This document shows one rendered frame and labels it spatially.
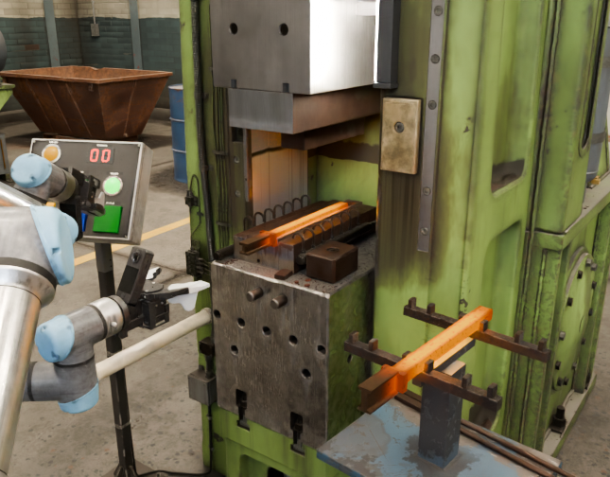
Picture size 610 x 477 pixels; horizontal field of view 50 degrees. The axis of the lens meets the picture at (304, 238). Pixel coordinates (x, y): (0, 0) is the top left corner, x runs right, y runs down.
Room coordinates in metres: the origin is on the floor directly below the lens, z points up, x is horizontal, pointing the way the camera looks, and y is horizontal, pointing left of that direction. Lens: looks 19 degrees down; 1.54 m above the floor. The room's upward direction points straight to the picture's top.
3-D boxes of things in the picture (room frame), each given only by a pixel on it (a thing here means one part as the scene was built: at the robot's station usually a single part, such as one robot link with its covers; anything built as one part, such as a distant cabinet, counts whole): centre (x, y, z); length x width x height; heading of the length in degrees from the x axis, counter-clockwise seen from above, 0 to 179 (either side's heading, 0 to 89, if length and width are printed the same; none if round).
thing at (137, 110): (8.25, 2.72, 0.42); 1.89 x 1.20 x 0.85; 57
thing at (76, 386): (1.09, 0.45, 0.88); 0.11 x 0.08 x 0.11; 95
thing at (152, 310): (1.22, 0.34, 0.97); 0.12 x 0.08 x 0.09; 145
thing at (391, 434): (1.11, -0.27, 0.68); 0.40 x 0.30 x 0.02; 49
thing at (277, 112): (1.76, -0.01, 1.32); 0.42 x 0.20 x 0.10; 145
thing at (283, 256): (1.76, -0.01, 0.96); 0.42 x 0.20 x 0.09; 145
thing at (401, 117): (1.51, -0.22, 1.27); 0.09 x 0.02 x 0.17; 55
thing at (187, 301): (1.26, 0.24, 0.97); 0.09 x 0.03 x 0.06; 109
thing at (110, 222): (1.71, 0.54, 1.01); 0.07 x 0.05 x 0.07; 80
